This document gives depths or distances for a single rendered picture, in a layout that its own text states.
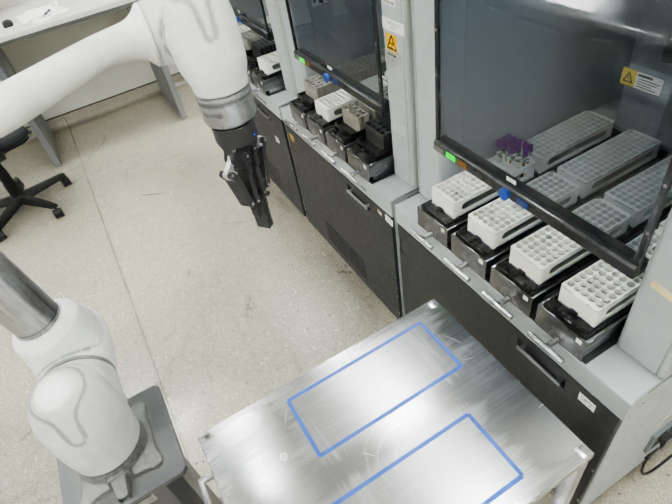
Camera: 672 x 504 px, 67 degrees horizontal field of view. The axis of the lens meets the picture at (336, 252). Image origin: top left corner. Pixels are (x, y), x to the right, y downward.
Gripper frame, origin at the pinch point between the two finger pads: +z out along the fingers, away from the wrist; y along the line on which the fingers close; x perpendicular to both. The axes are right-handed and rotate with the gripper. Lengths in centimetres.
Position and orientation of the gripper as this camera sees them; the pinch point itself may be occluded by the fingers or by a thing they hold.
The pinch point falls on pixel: (261, 211)
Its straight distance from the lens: 99.8
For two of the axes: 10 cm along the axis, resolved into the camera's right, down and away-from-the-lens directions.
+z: 1.4, 7.1, 6.8
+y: -4.0, 6.8, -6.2
